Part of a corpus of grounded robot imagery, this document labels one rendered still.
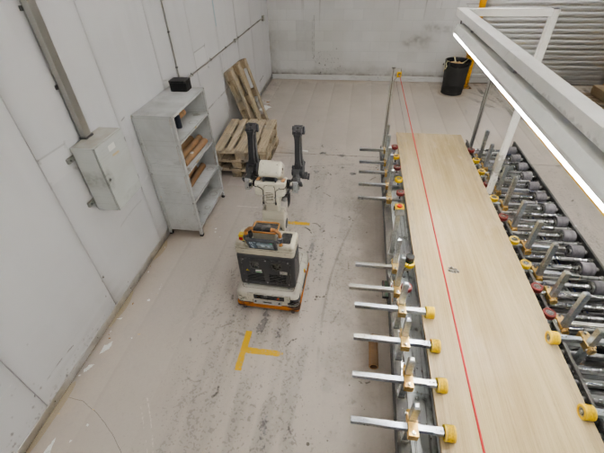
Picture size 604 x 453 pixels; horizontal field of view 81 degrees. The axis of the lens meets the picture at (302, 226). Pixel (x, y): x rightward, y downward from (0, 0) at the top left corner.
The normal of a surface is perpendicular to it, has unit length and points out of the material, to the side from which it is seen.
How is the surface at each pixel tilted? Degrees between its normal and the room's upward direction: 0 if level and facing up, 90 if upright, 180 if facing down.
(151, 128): 90
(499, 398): 0
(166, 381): 0
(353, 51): 90
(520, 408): 0
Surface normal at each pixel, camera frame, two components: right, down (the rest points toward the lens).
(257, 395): -0.02, -0.77
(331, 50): -0.14, 0.63
